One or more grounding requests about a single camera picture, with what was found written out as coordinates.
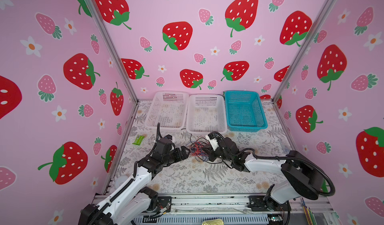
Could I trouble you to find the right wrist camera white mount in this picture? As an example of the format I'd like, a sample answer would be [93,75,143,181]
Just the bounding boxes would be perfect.
[205,132,220,151]

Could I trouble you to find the teal plastic basket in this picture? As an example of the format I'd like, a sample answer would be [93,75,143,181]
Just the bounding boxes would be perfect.
[225,90,268,133]

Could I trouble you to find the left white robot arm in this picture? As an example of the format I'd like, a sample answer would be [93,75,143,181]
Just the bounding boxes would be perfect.
[79,136,191,225]

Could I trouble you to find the aluminium corner post right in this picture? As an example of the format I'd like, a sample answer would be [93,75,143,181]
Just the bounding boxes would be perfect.
[272,0,338,105]

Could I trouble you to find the white plastic basket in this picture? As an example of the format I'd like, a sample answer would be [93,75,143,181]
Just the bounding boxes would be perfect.
[186,94,228,137]
[145,91,189,131]

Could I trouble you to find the coloured pencils bundle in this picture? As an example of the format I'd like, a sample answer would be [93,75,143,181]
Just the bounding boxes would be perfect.
[301,198,317,225]

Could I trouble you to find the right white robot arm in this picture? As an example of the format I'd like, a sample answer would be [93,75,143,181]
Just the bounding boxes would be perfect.
[203,132,336,211]

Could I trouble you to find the aluminium corner post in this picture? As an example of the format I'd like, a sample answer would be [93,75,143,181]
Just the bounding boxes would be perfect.
[272,0,338,105]
[84,0,138,103]

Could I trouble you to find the aluminium front rail base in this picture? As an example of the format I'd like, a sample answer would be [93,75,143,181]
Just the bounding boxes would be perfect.
[89,192,335,225]

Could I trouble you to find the middle white plastic basket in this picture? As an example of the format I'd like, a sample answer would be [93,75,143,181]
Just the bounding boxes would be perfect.
[186,94,228,137]

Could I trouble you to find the green small packet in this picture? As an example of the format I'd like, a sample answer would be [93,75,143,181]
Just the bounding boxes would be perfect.
[132,135,145,146]

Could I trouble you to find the gold foil object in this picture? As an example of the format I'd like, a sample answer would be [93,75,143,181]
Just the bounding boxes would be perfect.
[202,219,224,225]

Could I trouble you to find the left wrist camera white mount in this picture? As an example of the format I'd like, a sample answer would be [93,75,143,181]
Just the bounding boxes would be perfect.
[165,135,176,143]

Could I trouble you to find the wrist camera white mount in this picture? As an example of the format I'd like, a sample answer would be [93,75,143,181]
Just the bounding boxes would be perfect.
[165,135,176,143]
[205,132,220,151]

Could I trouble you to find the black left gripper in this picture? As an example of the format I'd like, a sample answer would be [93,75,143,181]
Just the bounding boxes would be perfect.
[162,145,191,167]

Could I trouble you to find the black cable bundle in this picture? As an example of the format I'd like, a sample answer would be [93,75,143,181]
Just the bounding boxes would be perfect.
[185,134,232,169]

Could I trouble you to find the left white plastic basket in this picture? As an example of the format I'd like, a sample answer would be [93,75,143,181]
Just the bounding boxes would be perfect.
[145,91,189,131]

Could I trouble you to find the aluminium corner post left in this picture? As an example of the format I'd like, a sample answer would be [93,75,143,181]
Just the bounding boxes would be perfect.
[84,0,138,103]

